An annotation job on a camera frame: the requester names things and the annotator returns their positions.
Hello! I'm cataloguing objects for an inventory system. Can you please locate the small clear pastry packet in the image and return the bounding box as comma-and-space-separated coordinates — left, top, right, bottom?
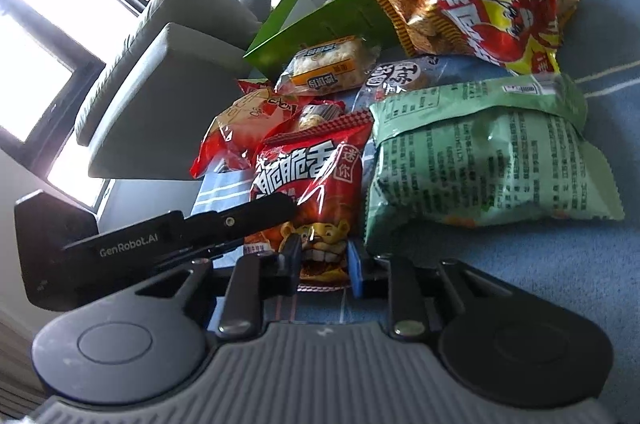
296, 100, 347, 131

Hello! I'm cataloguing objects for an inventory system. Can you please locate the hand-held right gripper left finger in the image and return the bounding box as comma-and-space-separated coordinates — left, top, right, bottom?
135, 236, 303, 338

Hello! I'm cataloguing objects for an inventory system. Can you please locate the grey round biscuit packet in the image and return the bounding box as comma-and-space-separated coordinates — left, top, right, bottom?
357, 53, 452, 106

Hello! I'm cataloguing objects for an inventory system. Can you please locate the yellow red crayfish snack bag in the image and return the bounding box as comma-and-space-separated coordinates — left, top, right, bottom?
353, 0, 587, 76

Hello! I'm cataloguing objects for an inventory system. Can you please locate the pale green snack bag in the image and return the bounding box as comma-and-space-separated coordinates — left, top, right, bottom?
363, 73, 627, 251

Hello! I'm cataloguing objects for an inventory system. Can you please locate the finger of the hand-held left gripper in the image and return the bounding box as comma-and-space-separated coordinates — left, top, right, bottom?
181, 193, 298, 258

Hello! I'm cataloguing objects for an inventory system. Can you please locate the yellow label rice cracker packet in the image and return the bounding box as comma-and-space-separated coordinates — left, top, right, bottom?
274, 35, 382, 98

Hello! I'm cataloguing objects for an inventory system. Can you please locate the red lion print snack bag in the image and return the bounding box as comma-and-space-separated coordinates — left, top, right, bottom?
244, 111, 374, 289

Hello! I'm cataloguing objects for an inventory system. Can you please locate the red clear snack packet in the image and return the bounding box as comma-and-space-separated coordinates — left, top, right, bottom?
190, 79, 302, 180

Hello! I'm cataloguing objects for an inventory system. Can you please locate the dark framed window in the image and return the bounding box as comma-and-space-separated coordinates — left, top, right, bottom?
0, 0, 177, 211

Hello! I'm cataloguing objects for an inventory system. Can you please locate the grey sofa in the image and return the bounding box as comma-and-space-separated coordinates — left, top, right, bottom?
74, 0, 267, 180

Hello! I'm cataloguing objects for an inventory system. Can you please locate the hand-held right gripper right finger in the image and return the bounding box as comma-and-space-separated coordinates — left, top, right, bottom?
348, 243, 501, 337

